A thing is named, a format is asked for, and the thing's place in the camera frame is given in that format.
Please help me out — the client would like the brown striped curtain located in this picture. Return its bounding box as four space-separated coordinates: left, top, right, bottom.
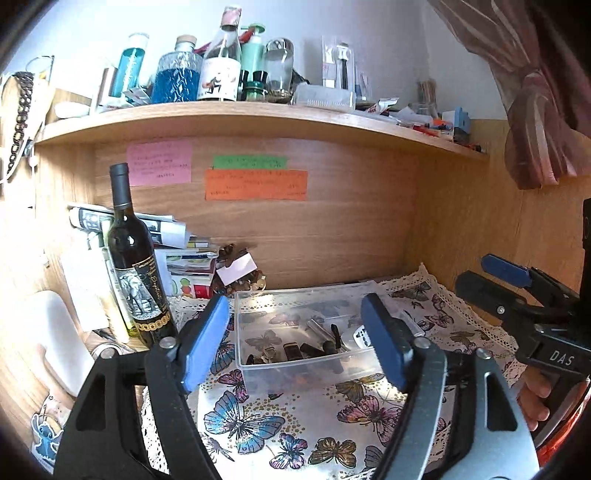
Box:
431 1 590 190

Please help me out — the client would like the butterfly print lace cloth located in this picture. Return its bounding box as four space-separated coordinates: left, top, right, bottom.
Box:
187 268 525 479

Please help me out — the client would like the orange paper note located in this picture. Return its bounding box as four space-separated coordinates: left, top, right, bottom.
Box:
205 169 308 201

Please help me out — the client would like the silver key with keyring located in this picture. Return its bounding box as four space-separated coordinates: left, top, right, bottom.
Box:
246 346 281 365

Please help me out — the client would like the small white box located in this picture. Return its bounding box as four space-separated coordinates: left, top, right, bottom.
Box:
216 253 257 286

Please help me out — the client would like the black beaded necklace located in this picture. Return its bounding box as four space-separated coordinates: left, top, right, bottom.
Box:
5 71 36 175

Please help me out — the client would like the blue liquid glass bottle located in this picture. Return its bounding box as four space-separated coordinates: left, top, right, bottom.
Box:
150 35 202 104

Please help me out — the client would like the green paper note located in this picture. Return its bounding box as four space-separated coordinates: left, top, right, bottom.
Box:
212 154 287 170

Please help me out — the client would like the teal tall bottle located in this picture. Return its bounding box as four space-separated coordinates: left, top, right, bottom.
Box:
110 33 149 98

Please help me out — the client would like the white travel plug adapter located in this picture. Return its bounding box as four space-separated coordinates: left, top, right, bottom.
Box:
353 326 372 349

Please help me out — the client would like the clear glass jar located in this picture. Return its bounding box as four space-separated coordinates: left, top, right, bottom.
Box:
264 38 294 103

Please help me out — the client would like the pink paper note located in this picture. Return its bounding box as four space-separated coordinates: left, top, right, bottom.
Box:
126 139 192 187

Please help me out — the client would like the clear bottle white label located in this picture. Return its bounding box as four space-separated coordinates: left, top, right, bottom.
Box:
197 6 242 101

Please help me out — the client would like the wooden shelf board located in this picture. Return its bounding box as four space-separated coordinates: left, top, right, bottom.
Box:
39 102 488 161

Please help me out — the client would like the stack of books and magazines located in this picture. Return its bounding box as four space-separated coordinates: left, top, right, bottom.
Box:
68 203 218 299

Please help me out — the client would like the black cylindrical microphone object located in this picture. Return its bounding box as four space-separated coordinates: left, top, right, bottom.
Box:
300 340 344 374

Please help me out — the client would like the dark wine bottle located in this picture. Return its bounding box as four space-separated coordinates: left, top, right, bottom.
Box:
107 163 177 348

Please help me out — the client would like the black lighter in box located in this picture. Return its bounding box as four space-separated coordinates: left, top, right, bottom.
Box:
283 342 304 362

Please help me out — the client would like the person's right hand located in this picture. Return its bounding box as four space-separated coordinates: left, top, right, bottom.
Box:
517 366 552 432

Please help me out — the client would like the toothbrush blister pack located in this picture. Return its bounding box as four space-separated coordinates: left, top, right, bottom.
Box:
322 36 356 92

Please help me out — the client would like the clear plastic storage box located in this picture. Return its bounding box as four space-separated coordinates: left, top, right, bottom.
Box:
235 281 424 396

